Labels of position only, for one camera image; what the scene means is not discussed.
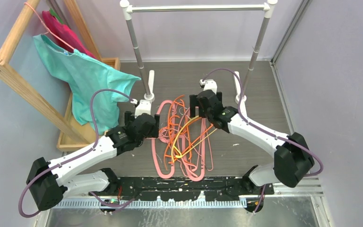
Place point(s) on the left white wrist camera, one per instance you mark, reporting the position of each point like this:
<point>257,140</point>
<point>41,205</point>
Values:
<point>144,107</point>

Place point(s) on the magenta garment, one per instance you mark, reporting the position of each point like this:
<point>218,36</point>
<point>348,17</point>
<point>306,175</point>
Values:
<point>63,35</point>

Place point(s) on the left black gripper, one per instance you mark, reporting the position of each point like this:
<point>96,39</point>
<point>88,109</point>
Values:
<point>153,132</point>

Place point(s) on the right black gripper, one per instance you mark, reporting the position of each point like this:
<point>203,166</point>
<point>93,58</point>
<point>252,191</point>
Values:
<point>194,102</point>

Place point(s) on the white metal clothes rack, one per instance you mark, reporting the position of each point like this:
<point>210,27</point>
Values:
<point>182,30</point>

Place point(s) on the thin pink wire hanger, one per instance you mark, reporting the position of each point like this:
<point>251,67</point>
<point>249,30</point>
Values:
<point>46,27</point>

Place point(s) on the teal t-shirt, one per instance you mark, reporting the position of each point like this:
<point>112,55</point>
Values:
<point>97,88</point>

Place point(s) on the wooden clothes rack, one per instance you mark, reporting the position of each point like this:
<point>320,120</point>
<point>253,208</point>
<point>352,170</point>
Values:
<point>22,127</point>

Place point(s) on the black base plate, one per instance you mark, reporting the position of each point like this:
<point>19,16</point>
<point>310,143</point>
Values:
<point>213,191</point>

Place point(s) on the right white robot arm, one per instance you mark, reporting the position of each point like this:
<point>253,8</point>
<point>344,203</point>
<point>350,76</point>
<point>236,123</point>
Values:
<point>291,156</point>

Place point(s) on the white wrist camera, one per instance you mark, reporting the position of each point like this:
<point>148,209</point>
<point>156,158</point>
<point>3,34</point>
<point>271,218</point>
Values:
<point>144,107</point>
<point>208,84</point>

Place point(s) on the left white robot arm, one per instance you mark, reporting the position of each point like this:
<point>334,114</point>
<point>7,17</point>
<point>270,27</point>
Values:
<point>51,181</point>

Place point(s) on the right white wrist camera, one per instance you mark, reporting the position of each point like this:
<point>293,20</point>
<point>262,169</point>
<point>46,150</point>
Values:
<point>208,84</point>

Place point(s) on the left thick pink hanger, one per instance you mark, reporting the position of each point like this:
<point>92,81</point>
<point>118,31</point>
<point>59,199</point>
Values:
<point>159,155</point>

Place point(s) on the yellow hanger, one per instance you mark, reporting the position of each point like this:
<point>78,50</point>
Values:
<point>175,152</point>

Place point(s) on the thick pink hanger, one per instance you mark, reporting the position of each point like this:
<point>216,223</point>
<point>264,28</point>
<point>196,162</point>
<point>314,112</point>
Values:
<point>159,155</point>
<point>193,164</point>

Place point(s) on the right thick pink hanger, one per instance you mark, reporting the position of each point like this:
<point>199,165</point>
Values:
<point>193,164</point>

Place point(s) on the orange plastic hanger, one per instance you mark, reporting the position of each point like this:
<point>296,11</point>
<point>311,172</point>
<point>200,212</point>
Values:
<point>178,115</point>

